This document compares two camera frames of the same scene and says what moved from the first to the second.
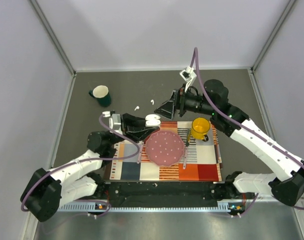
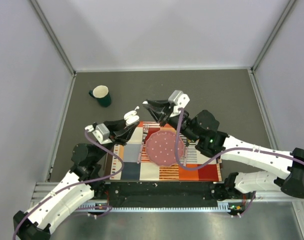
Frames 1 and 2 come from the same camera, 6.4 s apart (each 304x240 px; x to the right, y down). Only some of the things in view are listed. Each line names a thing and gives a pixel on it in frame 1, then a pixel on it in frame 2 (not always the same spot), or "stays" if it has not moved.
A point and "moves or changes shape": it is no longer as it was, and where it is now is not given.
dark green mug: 101,92 stays
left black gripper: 135,126 -> 119,133
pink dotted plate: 164,148 stays
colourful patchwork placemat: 201,160 stays
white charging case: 153,120 moves or changes shape
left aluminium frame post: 53,36 stays
